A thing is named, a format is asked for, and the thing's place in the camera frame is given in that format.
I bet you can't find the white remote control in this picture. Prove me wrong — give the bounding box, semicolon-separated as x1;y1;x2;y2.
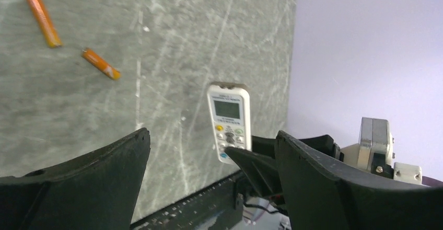
206;81;252;165

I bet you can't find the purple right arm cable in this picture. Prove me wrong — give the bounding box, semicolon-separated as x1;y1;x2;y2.
421;176;443;188

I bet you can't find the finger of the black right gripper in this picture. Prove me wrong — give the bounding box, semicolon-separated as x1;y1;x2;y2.
225;147;282;198
252;135;341;160

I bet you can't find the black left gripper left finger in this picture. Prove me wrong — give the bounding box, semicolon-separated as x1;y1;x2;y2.
1;128;150;229

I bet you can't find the orange AAA battery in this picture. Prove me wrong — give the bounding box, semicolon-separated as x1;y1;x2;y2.
81;48;121;81
26;0;63;48

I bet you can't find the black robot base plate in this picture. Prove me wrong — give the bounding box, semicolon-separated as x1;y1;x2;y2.
130;171;248;230

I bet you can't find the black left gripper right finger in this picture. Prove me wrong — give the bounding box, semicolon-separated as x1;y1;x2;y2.
275;131;442;229

